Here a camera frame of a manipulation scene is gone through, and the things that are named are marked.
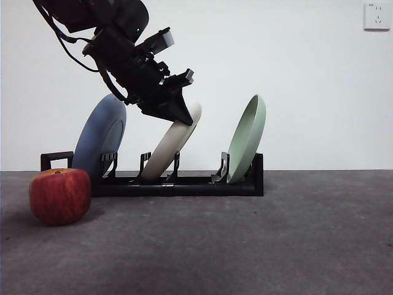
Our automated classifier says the pale yellow plate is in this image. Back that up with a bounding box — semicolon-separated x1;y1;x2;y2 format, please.
141;103;203;181

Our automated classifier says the red apple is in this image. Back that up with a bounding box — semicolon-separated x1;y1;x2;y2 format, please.
29;168;93;227

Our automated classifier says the blue plate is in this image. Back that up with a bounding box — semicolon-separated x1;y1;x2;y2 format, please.
72;93;127;185

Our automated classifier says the green plate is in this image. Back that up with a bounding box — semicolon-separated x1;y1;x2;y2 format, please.
227;94;267;184

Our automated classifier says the black plate rack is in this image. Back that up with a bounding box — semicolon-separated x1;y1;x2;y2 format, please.
40;151;265;198

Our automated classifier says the black sleeved cable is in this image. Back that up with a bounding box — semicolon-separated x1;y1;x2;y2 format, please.
99;69;128;104

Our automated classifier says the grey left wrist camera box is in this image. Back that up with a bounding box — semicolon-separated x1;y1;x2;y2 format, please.
143;26;175;55

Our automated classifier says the thin black cable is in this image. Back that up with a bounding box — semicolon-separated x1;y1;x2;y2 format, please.
45;6;101;74

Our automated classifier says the white wall socket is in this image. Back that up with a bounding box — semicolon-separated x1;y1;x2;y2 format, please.
364;2;391;31

